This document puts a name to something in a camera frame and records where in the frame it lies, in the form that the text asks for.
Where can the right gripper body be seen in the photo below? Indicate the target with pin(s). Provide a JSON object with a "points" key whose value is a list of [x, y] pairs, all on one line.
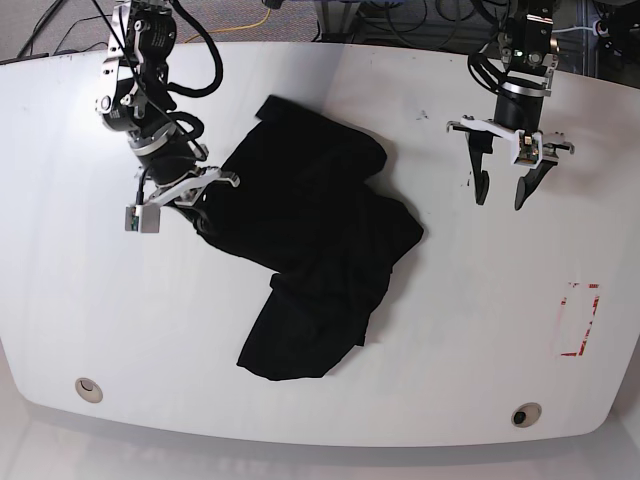
{"points": [[172, 175]]}

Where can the red tape rectangle marking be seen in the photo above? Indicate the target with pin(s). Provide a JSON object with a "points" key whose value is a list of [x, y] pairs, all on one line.
{"points": [[576, 314]]}

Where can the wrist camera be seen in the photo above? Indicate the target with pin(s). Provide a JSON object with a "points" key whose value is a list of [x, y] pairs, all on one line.
{"points": [[143, 218], [526, 148]]}

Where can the black t-shirt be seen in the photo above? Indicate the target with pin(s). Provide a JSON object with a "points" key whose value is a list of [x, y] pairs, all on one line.
{"points": [[305, 211]]}

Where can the right table cable grommet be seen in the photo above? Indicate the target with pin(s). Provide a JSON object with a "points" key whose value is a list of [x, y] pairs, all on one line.
{"points": [[526, 415]]}

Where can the left table cable grommet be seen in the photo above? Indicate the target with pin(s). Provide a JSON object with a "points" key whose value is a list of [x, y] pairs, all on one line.
{"points": [[88, 390]]}

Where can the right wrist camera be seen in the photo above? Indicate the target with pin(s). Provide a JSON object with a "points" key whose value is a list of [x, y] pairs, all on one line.
{"points": [[143, 218]]}

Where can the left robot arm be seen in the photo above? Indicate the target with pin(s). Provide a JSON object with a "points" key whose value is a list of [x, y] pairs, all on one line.
{"points": [[516, 65]]}

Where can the table cable grommet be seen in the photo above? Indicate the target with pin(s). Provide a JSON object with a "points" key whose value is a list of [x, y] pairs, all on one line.
{"points": [[526, 415], [88, 390]]}

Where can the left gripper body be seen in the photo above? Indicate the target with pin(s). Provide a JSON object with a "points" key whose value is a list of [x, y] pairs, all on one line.
{"points": [[515, 112]]}

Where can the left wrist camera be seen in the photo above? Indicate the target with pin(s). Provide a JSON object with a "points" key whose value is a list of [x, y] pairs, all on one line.
{"points": [[526, 148]]}

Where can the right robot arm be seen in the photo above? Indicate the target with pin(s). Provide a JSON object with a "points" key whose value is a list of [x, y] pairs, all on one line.
{"points": [[136, 99]]}

